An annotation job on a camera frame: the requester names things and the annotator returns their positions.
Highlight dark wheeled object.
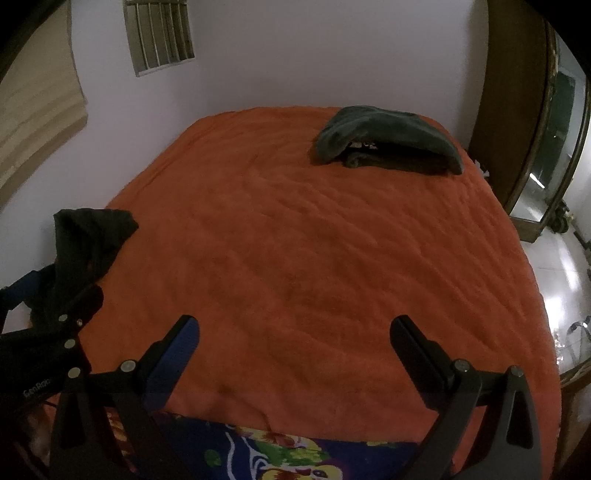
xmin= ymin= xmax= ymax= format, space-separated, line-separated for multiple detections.
xmin=551 ymin=198 xmax=576 ymax=234

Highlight beige curtain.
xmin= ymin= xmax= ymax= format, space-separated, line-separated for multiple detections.
xmin=0 ymin=0 xmax=89 ymax=206

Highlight wooden wardrobe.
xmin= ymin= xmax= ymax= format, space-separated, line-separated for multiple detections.
xmin=468 ymin=0 xmax=591 ymax=244

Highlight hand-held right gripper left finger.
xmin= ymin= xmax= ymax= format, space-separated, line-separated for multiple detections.
xmin=48 ymin=315 xmax=201 ymax=480

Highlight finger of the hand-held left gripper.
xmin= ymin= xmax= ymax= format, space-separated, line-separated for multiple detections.
xmin=28 ymin=284 xmax=105 ymax=337
xmin=0 ymin=270 xmax=44 ymax=326

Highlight wardrobe mirror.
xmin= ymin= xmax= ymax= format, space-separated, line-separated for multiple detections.
xmin=508 ymin=32 xmax=591 ymax=223

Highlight colourful printed blanket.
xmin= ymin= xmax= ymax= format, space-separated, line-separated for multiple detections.
xmin=105 ymin=406 xmax=445 ymax=480

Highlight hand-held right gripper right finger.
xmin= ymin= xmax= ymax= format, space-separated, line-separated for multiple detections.
xmin=390 ymin=315 xmax=541 ymax=480

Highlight barred window vent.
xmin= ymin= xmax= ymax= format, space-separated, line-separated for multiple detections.
xmin=122 ymin=0 xmax=197 ymax=78

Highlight shiny metal frame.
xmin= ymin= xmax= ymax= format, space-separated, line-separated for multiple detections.
xmin=551 ymin=315 xmax=591 ymax=372

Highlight orange blanket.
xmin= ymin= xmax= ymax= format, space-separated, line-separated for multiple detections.
xmin=28 ymin=105 xmax=566 ymax=479

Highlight dark green garment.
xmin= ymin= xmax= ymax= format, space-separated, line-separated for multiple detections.
xmin=52 ymin=208 xmax=140 ymax=296

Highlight wooden bed frame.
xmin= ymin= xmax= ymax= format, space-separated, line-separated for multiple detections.
xmin=556 ymin=360 xmax=591 ymax=462

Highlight folded grey-green clothes pile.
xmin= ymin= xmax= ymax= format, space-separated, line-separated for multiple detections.
xmin=315 ymin=105 xmax=465 ymax=177

